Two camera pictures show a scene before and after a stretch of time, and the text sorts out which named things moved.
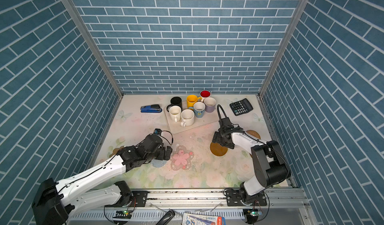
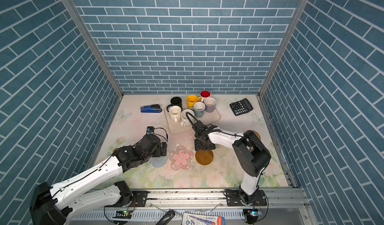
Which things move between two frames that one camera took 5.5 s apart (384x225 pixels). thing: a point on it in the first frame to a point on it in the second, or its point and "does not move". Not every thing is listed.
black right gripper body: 219,138 to 199,144
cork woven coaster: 254,133 does not move
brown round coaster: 217,149 to 204,157
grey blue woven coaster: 158,163 does not move
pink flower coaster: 182,158 does not move
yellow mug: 191,99 does not move
